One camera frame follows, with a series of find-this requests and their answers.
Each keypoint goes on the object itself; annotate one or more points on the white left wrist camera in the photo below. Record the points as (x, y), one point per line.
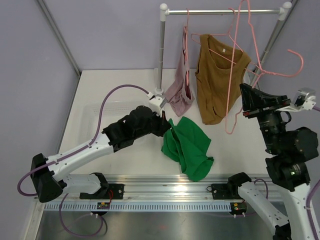
(156, 103)

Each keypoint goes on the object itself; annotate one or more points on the white slotted cable duct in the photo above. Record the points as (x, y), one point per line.
(119, 206)

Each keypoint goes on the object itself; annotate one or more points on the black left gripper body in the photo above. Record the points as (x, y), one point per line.
(141, 132)

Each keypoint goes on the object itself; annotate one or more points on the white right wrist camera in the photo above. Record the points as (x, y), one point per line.
(305, 99)

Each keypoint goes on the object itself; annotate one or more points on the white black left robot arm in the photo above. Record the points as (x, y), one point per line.
(51, 176)

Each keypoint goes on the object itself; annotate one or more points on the brown tank top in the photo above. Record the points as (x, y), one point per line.
(218, 80)

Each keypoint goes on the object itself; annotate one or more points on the green tank top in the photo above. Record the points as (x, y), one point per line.
(187, 144)

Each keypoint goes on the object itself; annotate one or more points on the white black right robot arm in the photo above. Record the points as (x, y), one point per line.
(289, 151)

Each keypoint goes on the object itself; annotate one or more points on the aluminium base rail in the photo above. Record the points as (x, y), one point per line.
(165, 188)

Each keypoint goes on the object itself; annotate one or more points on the mauve pink tank top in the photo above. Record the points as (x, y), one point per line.
(179, 95)

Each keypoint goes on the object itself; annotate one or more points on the pink hanger holding mauve top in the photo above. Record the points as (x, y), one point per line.
(186, 49)

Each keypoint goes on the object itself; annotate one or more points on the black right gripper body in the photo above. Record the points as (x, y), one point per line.
(270, 116)

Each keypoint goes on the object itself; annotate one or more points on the pink hanger holding brown top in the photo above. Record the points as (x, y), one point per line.
(224, 47)

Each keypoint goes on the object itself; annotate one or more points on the aluminium frame post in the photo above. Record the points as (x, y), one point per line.
(48, 16)

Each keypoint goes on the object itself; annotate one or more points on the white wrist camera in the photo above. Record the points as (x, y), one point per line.
(156, 103)
(305, 99)

